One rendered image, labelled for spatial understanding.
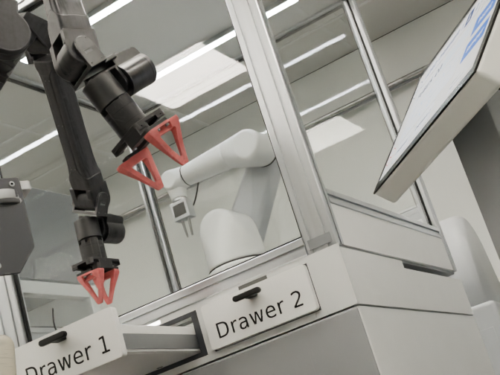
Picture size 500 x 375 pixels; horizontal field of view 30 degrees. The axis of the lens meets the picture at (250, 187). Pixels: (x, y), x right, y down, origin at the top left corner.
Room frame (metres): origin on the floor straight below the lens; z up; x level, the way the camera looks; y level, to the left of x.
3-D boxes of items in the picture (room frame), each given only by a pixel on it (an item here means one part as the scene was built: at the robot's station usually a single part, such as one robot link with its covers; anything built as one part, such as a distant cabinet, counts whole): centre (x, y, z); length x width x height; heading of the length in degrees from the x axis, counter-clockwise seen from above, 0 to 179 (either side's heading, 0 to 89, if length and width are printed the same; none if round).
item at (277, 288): (2.15, 0.07, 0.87); 0.29 x 0.02 x 0.11; 66
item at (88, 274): (2.06, 0.39, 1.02); 0.07 x 0.07 x 0.09; 63
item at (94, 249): (2.06, 0.39, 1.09); 0.10 x 0.07 x 0.07; 153
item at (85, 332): (1.99, 0.48, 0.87); 0.29 x 0.02 x 0.11; 66
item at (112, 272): (2.07, 0.39, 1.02); 0.07 x 0.07 x 0.09; 63
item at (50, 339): (1.97, 0.50, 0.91); 0.07 x 0.04 x 0.01; 66
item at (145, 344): (2.18, 0.40, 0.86); 0.40 x 0.26 x 0.06; 156
